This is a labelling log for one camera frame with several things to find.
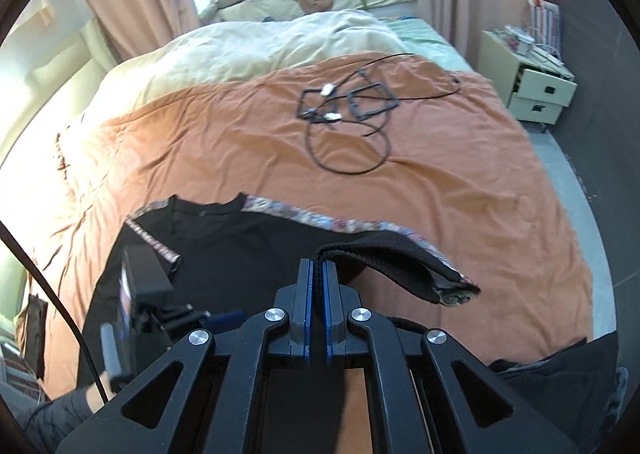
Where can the black t-shirt with floral trim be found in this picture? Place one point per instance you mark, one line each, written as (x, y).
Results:
(240, 244)

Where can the cream nightstand with drawers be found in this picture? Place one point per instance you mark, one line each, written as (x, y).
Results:
(537, 89)

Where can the dark cloth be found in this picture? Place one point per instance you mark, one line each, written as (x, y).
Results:
(555, 374)

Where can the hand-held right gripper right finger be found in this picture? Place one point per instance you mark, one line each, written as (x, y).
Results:
(329, 299)

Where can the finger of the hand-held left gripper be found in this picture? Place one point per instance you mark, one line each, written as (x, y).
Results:
(225, 320)

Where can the orange blanket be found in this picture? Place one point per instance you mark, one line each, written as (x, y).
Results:
(240, 154)

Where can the cream padded headboard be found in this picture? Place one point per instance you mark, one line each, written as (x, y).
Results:
(45, 79)

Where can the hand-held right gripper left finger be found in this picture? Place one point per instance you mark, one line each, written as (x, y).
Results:
(310, 299)

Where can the red and white paper bag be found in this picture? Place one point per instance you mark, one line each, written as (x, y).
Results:
(542, 14)

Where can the cream duvet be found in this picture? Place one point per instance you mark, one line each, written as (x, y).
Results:
(250, 49)

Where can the dark brown pouch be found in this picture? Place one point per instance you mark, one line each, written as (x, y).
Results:
(34, 334)

